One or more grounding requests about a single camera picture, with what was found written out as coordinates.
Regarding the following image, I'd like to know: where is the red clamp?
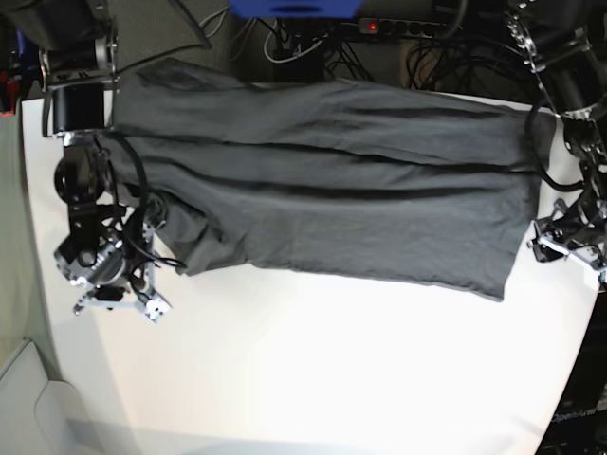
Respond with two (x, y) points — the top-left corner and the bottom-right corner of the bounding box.
(0, 70), (19, 117)

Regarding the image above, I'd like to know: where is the white side table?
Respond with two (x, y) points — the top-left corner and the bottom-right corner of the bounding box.
(1, 339), (103, 454)

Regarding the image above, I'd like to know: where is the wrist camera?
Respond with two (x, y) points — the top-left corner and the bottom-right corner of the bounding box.
(598, 270), (606, 288)
(142, 294), (173, 324)

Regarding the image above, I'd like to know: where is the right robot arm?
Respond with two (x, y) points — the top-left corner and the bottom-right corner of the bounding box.
(1, 1), (171, 321)

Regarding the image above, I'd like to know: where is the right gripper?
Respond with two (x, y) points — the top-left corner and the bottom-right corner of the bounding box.
(71, 224), (165, 316)

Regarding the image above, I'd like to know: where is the dark grey t-shirt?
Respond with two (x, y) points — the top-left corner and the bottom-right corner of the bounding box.
(115, 59), (555, 300)

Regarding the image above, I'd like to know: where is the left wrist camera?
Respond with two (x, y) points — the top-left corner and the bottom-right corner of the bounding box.
(598, 270), (606, 288)

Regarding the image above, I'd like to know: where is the black power strip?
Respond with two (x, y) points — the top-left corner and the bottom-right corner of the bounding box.
(357, 18), (449, 39)

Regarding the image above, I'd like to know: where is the white cable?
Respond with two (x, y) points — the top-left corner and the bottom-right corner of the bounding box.
(263, 21), (326, 64)

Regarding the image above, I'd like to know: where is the blue box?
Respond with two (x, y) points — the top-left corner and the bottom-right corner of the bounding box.
(230, 0), (361, 18)

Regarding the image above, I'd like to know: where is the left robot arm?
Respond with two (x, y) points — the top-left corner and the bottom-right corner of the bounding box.
(506, 1), (606, 280)

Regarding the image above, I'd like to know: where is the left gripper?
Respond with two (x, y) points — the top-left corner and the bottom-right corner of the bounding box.
(527, 198), (606, 273)

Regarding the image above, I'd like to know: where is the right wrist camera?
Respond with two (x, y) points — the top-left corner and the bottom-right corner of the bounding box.
(142, 294), (173, 324)

